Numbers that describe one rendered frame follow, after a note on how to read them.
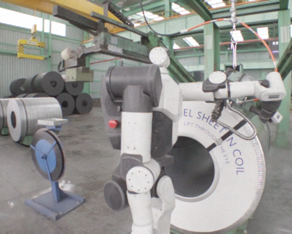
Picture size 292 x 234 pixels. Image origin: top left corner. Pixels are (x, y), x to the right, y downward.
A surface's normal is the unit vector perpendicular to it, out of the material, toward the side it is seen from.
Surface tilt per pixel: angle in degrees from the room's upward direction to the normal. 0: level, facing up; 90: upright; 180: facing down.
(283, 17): 90
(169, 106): 84
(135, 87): 87
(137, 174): 87
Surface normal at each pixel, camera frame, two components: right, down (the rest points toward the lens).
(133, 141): -0.25, 0.04
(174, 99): 0.51, -0.02
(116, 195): -0.65, 0.02
